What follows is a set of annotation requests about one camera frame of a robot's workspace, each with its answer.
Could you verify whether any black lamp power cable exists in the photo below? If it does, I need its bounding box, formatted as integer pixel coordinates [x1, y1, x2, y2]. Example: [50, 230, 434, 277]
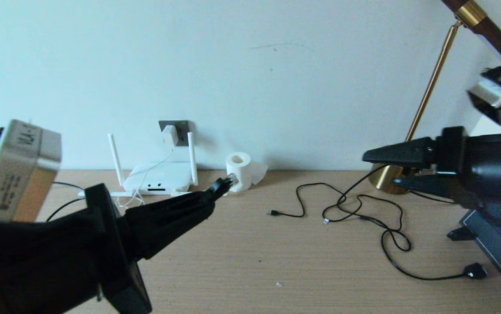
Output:
[322, 164, 488, 280]

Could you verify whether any white power adapter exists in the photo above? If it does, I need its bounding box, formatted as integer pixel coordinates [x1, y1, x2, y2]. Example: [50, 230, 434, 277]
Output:
[162, 126, 179, 147]

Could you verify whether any brass desk lamp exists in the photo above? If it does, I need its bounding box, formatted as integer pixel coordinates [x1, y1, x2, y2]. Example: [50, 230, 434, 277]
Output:
[369, 0, 501, 195]

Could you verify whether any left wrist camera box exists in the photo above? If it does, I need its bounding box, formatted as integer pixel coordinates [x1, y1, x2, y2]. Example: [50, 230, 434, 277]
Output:
[0, 120, 62, 223]

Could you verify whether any black looped cable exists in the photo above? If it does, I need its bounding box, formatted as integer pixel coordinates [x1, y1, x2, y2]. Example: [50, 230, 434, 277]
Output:
[45, 180, 86, 222]

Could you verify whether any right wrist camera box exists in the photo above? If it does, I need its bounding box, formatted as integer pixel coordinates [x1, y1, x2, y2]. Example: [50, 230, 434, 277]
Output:
[467, 65, 501, 127]

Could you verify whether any thin black USB cable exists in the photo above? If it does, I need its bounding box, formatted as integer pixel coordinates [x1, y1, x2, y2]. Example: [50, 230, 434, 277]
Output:
[266, 182, 403, 232]

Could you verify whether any white router with antennas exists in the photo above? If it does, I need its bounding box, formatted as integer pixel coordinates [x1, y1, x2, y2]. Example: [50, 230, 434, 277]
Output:
[108, 132, 228, 198]

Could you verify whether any thin white adapter cable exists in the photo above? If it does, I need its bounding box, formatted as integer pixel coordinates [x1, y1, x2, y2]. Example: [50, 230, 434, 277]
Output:
[117, 146, 175, 208]

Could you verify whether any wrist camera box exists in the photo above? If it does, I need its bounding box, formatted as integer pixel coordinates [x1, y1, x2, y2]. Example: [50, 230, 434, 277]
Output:
[0, 120, 62, 223]
[467, 65, 501, 127]

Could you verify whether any white toilet paper roll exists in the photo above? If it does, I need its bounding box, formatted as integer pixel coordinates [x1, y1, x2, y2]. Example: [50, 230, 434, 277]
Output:
[226, 151, 268, 193]

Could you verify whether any grey wall socket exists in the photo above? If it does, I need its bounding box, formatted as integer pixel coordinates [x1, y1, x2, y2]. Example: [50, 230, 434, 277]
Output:
[158, 120, 192, 147]

